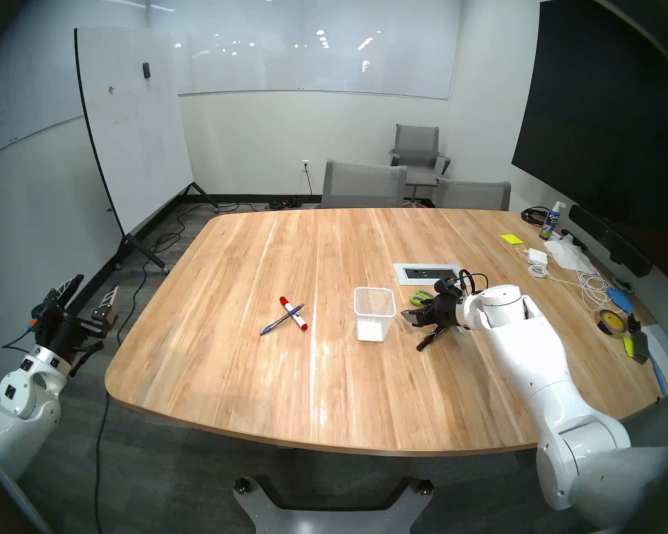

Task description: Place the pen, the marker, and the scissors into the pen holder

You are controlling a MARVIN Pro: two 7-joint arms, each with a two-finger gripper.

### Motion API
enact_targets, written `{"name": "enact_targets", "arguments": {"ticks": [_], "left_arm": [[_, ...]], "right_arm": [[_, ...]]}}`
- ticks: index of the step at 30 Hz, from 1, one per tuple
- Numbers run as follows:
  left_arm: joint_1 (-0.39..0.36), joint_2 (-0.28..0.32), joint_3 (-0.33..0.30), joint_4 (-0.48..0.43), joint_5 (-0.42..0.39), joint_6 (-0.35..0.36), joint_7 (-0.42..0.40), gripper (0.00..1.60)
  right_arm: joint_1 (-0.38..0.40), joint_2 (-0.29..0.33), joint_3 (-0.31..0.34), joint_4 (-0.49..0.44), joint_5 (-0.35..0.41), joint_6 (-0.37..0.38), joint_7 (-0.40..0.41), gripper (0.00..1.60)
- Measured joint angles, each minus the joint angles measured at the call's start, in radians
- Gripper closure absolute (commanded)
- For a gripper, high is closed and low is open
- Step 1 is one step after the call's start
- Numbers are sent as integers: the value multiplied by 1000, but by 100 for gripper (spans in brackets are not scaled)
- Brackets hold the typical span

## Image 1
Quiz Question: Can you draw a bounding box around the white charging cable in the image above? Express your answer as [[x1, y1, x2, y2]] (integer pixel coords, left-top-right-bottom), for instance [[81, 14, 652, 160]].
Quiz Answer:
[[515, 247, 618, 314]]

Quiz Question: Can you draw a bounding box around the black video sound bar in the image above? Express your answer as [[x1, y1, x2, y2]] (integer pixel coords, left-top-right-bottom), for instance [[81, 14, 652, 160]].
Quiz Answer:
[[568, 204, 654, 278]]

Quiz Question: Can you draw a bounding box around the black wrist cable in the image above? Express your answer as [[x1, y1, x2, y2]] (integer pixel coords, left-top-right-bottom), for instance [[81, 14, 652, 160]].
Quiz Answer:
[[3, 322, 40, 353], [458, 269, 488, 294]]

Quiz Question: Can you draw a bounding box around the blue flat disc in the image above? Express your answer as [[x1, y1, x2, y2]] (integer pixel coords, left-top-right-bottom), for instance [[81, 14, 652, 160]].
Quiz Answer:
[[606, 285, 636, 312]]

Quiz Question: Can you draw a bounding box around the black permanent marker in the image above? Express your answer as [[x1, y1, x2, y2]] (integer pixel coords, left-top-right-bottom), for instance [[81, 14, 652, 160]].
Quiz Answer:
[[416, 325, 446, 353]]

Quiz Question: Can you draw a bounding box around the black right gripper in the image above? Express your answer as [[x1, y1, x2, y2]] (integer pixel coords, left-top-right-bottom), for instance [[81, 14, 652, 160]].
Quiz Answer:
[[401, 280, 467, 331]]

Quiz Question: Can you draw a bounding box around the yellow and black pad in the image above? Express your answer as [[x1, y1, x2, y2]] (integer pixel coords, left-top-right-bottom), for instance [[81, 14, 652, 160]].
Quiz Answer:
[[622, 330, 652, 365]]

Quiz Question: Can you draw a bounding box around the silver table power outlet panel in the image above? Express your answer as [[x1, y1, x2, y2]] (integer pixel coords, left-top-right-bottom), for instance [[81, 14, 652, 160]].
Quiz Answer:
[[393, 263, 461, 286]]

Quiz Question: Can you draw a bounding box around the white paper sheet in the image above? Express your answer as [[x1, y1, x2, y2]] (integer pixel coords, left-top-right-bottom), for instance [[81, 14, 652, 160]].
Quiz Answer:
[[640, 324, 668, 392]]

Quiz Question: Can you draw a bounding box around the grey office chair with armrests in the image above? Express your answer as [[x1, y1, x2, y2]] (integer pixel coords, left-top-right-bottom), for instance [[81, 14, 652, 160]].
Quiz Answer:
[[389, 123, 451, 206]]

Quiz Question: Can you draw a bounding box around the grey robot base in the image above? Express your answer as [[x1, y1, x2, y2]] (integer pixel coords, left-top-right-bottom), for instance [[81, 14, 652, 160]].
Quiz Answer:
[[233, 474, 435, 534]]

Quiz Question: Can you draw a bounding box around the rolling white whiteboard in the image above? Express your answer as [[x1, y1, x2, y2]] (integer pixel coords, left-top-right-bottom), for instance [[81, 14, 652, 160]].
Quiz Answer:
[[74, 27, 220, 275]]

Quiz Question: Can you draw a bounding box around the whiteboard cleaner spray bottle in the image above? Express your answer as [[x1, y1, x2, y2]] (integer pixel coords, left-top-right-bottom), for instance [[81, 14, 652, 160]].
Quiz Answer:
[[539, 200, 566, 241]]

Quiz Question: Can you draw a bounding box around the blue ballpoint pen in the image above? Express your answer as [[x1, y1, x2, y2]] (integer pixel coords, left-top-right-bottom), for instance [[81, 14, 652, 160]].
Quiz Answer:
[[259, 303, 305, 337]]

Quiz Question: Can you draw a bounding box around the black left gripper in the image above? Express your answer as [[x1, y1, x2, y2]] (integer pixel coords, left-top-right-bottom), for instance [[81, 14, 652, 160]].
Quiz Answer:
[[31, 275, 120, 378]]

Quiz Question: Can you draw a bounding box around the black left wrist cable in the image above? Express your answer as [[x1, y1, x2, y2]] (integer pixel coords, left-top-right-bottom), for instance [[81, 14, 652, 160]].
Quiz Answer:
[[3, 322, 40, 353]]

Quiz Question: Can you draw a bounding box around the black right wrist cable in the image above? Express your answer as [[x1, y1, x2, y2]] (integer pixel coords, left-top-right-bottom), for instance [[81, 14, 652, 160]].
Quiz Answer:
[[458, 269, 488, 294]]

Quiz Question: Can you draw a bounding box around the wide glass wall whiteboard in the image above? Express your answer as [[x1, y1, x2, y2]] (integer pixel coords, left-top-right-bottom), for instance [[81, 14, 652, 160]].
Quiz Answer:
[[148, 0, 463, 101]]

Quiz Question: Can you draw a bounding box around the large black wall screen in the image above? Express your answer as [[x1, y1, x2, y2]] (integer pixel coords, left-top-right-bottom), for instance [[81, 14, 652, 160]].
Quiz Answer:
[[511, 0, 668, 286]]

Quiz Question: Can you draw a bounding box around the red capped whiteboard marker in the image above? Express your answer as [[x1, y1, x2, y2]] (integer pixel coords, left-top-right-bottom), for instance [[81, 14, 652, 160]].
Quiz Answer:
[[279, 296, 308, 332]]

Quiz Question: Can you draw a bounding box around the wall whiteboard with blue writing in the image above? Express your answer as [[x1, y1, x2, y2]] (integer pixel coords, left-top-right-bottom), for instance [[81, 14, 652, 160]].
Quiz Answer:
[[0, 0, 148, 165]]

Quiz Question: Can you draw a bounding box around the grey mesh office chair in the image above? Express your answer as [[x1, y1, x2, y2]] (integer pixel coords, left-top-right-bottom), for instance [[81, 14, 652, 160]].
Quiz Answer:
[[435, 178, 512, 211], [321, 159, 409, 209]]

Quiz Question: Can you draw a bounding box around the blue stick tool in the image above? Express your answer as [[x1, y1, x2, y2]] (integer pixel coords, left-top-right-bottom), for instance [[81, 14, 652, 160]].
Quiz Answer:
[[649, 355, 668, 395]]

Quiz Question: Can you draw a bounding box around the white mesh pen holder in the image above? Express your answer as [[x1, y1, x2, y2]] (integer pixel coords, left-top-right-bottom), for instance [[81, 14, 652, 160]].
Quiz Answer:
[[353, 286, 397, 342]]

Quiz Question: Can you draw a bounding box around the yellow tape roll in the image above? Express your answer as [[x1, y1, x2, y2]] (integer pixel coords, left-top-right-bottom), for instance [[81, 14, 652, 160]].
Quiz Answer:
[[597, 309, 628, 336]]

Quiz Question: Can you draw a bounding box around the long black floor cable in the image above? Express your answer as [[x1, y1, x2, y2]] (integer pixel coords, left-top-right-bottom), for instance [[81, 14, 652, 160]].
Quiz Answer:
[[92, 202, 240, 534]]

